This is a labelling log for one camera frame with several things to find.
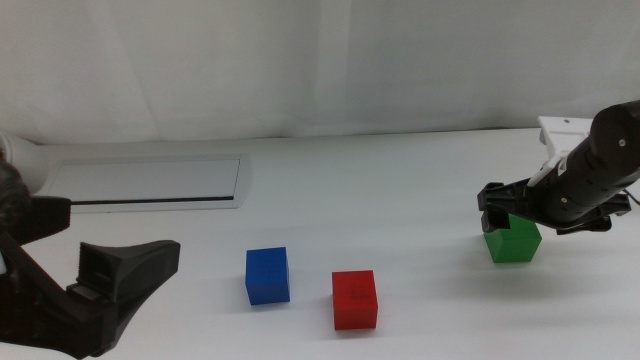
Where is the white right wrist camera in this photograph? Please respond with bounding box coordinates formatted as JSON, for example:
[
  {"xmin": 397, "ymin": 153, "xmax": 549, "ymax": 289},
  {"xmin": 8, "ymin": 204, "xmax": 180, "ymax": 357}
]
[{"xmin": 527, "ymin": 115, "xmax": 597, "ymax": 189}]

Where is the blue cube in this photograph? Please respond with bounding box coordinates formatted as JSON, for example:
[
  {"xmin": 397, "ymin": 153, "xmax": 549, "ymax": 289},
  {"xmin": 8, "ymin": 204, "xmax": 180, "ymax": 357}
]
[{"xmin": 244, "ymin": 246, "xmax": 291, "ymax": 307}]

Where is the white backdrop curtain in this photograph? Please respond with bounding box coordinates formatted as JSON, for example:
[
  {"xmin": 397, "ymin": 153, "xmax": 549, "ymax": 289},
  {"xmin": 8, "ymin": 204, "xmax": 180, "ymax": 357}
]
[{"xmin": 0, "ymin": 0, "xmax": 640, "ymax": 147}]

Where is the green cube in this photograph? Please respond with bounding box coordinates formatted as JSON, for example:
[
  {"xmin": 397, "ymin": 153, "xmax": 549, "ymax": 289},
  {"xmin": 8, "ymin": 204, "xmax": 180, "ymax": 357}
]
[{"xmin": 483, "ymin": 214, "xmax": 543, "ymax": 265}]

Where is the red cube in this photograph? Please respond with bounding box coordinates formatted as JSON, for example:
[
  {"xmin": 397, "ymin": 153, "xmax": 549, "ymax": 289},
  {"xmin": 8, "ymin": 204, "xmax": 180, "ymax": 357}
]
[{"xmin": 331, "ymin": 270, "xmax": 379, "ymax": 332}]

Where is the silver table cable flap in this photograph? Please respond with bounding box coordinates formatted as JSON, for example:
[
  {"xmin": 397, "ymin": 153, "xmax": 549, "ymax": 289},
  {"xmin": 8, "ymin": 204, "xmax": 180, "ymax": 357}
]
[{"xmin": 37, "ymin": 153, "xmax": 253, "ymax": 214}]

